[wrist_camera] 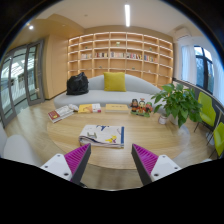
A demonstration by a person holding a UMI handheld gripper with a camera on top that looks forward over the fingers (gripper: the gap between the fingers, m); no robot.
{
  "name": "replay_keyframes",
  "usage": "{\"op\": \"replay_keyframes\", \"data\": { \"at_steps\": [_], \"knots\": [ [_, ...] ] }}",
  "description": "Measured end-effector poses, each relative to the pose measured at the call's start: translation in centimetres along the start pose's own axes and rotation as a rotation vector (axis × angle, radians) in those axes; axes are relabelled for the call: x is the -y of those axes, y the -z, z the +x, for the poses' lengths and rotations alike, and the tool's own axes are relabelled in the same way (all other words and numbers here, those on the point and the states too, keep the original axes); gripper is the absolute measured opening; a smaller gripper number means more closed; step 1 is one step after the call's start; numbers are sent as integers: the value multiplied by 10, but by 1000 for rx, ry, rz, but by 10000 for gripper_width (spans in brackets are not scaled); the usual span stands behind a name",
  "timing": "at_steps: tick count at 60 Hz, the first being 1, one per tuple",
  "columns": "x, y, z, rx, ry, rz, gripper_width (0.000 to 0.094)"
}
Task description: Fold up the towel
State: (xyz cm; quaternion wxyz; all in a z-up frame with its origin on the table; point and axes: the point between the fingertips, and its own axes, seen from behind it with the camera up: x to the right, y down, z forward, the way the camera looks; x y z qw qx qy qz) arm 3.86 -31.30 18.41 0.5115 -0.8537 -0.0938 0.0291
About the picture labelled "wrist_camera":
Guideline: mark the colourful figurine group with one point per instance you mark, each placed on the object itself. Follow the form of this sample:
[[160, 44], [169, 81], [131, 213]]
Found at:
[[141, 107]]

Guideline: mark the wooden wall shelf unit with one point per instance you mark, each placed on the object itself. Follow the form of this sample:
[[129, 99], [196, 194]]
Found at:
[[120, 53]]

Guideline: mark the green potted plant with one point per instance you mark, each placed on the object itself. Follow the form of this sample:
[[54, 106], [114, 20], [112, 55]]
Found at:
[[178, 103]]

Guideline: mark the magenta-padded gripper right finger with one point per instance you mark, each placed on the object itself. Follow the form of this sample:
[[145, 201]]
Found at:
[[146, 159]]

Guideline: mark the yellow cushion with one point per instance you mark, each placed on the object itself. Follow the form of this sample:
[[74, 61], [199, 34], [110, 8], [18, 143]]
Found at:
[[114, 81]]

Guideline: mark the window with white curtain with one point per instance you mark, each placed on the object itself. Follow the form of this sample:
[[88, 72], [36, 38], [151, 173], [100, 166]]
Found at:
[[203, 70]]

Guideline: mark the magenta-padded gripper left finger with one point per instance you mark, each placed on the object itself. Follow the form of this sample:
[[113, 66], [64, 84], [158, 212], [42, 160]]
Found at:
[[77, 158]]

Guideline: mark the black bag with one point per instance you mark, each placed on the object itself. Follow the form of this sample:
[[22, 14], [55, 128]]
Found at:
[[77, 84]]

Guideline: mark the round ceiling spotlight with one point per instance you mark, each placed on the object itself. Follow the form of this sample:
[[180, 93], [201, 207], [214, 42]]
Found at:
[[30, 27]]

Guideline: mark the white chair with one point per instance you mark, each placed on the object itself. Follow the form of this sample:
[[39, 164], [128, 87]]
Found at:
[[18, 150]]

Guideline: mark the yellow and white book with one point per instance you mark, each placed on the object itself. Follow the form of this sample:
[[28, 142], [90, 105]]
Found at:
[[88, 108]]

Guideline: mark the white towel with animal print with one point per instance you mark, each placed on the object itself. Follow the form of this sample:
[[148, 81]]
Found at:
[[101, 136]]

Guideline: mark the small patterned pouch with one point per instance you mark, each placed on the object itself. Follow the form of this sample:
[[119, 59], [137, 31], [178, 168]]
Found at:
[[73, 107]]

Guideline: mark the green chair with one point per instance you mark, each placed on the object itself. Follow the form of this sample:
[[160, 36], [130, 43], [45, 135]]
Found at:
[[207, 110], [219, 140]]

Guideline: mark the flat yellow book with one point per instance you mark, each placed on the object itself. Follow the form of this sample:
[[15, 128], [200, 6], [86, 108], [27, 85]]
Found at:
[[116, 108]]

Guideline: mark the small white and red can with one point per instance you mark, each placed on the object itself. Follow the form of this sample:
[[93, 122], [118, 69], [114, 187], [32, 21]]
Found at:
[[162, 120]]

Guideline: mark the long ceiling light strip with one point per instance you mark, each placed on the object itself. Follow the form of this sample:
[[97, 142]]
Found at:
[[127, 15]]

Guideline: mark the grey curved sofa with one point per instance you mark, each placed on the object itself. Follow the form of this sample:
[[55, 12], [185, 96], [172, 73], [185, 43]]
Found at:
[[100, 96]]

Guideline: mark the grey-framed glass doors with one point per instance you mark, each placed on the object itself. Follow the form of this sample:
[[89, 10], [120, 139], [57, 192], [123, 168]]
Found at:
[[20, 80]]

